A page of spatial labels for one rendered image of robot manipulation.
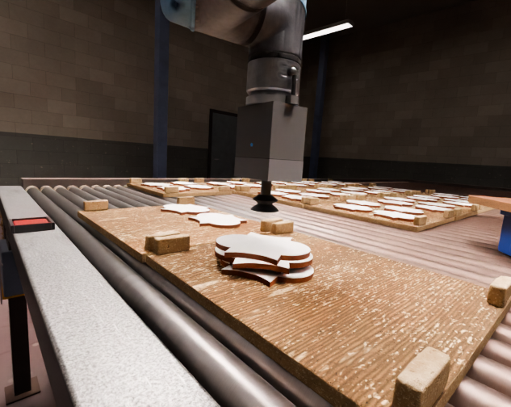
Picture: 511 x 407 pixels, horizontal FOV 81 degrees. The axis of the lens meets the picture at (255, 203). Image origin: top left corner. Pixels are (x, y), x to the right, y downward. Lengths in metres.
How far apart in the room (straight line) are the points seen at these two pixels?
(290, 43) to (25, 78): 5.47
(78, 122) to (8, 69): 1.06
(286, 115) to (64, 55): 5.66
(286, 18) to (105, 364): 0.43
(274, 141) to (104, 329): 0.29
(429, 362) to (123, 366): 0.24
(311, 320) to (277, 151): 0.21
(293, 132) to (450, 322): 0.29
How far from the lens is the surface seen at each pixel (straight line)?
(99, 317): 0.39
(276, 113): 0.41
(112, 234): 0.65
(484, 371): 0.39
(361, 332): 0.34
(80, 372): 0.32
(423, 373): 0.26
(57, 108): 5.82
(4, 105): 5.71
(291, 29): 0.45
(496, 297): 0.49
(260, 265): 0.41
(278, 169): 0.41
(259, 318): 0.33
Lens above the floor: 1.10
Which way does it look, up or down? 9 degrees down
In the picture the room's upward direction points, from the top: 4 degrees clockwise
